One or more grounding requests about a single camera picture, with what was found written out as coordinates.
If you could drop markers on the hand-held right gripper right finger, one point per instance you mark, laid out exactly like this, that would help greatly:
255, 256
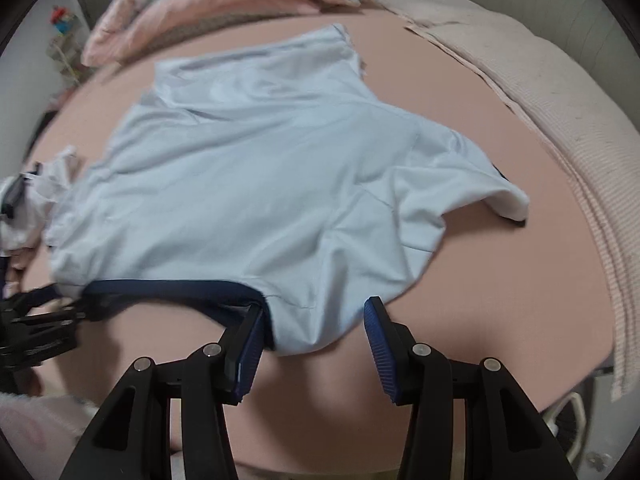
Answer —
382, 360

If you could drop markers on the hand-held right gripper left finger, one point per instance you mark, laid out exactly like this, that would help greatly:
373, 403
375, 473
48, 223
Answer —
248, 360

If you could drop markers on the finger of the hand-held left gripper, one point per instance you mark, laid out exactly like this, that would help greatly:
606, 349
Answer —
65, 305

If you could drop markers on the white garment with navy collar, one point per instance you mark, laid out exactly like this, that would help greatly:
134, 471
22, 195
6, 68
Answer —
50, 190

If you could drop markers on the light blue navy-trimmed shirt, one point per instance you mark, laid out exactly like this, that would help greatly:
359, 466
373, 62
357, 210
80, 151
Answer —
250, 170

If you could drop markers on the bed with pink sheet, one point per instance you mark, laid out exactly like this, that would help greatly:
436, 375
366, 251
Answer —
475, 285

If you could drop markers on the white floor fan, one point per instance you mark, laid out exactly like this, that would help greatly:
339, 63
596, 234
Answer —
575, 435

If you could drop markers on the white shelf rack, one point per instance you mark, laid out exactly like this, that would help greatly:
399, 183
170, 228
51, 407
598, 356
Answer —
65, 60

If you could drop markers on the colourful toys bundle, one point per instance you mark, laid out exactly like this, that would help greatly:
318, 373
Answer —
62, 17

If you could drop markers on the pale pink textured pillow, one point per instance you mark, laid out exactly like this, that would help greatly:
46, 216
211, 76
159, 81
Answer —
425, 5
575, 135

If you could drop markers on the folded pink checked quilt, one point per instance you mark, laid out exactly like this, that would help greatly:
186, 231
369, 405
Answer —
200, 0

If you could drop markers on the grey padded headboard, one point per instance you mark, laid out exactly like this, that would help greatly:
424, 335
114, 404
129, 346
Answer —
550, 0

